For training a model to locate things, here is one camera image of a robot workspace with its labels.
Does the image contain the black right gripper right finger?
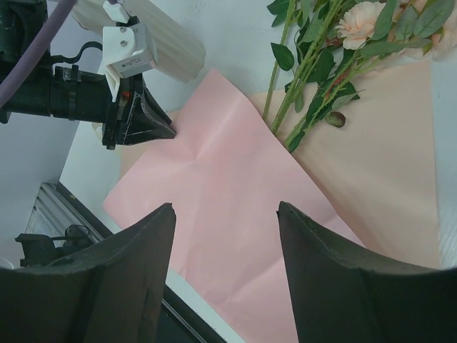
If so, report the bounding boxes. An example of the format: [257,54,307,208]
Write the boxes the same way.
[277,202,456,342]

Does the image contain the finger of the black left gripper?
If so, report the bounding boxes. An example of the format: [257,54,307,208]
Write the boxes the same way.
[123,85,176,145]

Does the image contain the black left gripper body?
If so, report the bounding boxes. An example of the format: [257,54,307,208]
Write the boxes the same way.
[1,41,143,146]

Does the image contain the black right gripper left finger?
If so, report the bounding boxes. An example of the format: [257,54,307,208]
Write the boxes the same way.
[1,203,176,342]

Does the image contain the pink wrapping paper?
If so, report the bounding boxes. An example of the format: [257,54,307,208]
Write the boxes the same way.
[104,70,356,342]

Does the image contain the peach wrapping paper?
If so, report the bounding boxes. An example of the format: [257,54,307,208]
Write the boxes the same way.
[253,61,440,269]

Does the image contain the white ribbed ceramic vase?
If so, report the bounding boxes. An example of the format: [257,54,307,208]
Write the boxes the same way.
[71,1,206,82]

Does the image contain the peach artificial flower bunch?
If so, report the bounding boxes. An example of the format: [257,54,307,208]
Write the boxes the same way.
[262,0,456,152]

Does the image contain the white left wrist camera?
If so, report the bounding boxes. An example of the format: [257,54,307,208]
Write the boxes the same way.
[98,1,157,101]

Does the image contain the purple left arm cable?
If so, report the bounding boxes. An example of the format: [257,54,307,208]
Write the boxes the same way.
[0,0,78,108]

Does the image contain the aluminium front rail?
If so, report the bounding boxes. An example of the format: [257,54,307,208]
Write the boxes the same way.
[25,182,113,242]

